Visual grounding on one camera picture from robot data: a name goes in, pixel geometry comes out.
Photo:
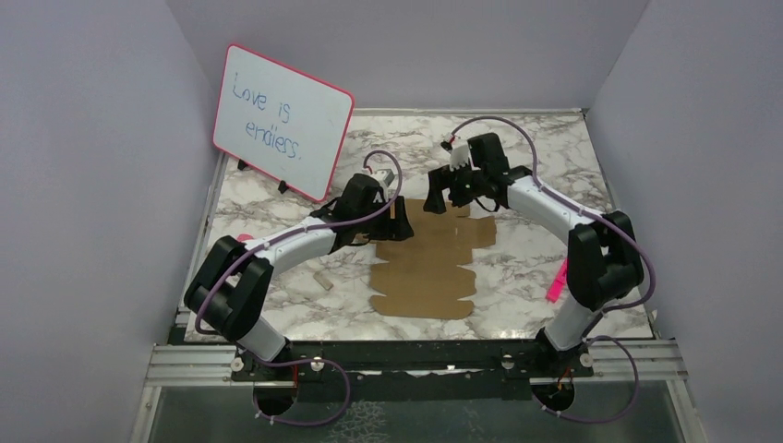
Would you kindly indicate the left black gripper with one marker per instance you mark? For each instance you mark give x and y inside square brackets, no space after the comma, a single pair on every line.
[397,228]

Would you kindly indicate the brown cardboard box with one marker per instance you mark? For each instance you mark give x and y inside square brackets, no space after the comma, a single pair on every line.
[426,276]

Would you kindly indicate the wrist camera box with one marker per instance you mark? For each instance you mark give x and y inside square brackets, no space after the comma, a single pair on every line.
[460,157]
[385,177]

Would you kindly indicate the white board with pink frame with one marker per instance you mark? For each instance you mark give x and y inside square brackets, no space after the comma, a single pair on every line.
[281,121]

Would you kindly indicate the small cork stopper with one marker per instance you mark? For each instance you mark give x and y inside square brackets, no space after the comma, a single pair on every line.
[324,282]

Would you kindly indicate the pink marker pen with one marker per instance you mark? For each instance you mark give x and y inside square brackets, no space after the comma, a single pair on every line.
[559,283]

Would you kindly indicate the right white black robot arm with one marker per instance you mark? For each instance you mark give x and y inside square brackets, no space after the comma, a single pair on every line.
[603,263]

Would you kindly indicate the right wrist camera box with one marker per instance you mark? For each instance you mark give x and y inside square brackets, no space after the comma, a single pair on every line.
[460,157]

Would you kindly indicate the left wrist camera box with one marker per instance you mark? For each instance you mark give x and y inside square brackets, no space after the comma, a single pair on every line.
[385,177]

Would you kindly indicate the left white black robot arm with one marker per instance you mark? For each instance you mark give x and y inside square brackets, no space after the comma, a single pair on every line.
[230,287]

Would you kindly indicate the pink eraser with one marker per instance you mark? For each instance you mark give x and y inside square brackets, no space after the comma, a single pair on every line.
[244,237]

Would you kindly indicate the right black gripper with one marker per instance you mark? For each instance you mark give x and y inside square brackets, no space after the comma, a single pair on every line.
[439,179]

